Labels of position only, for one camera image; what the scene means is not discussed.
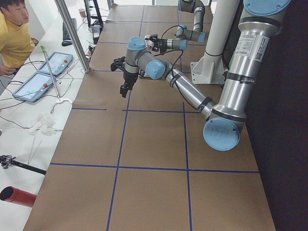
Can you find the person in yellow shirt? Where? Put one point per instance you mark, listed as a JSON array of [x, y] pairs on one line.
[[16, 43]]

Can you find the crumpled white tissue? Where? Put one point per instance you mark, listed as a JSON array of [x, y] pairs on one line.
[[44, 124]]

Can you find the black computer mouse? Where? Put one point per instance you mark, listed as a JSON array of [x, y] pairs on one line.
[[66, 43]]

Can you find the black power adapter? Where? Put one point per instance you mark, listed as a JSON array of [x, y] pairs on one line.
[[96, 31]]

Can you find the upper teach pendant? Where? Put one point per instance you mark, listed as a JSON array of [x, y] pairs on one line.
[[59, 62]]

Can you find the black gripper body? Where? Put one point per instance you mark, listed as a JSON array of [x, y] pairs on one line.
[[130, 78], [162, 44]]

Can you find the lower teach pendant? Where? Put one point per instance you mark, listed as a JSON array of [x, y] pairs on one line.
[[34, 88]]

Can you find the grabber stick green handle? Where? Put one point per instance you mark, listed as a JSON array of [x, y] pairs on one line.
[[60, 99]]

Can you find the black keyboard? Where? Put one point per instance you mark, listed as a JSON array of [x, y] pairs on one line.
[[66, 35]]

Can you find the clear glass sauce bottle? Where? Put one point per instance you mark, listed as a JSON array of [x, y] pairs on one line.
[[149, 44]]

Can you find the teach pendant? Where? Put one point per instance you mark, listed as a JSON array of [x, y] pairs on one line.
[[59, 62], [34, 88]]

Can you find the white plastic tweezers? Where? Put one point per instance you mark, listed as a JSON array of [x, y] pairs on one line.
[[34, 148]]

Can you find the aluminium frame post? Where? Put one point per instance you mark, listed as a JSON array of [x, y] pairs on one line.
[[63, 10]]

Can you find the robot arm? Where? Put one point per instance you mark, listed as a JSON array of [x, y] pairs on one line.
[[219, 95], [183, 34]]

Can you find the red cylinder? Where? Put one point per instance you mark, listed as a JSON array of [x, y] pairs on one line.
[[16, 196]]

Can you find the black camera tripod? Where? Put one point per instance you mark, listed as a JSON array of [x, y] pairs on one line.
[[6, 161]]

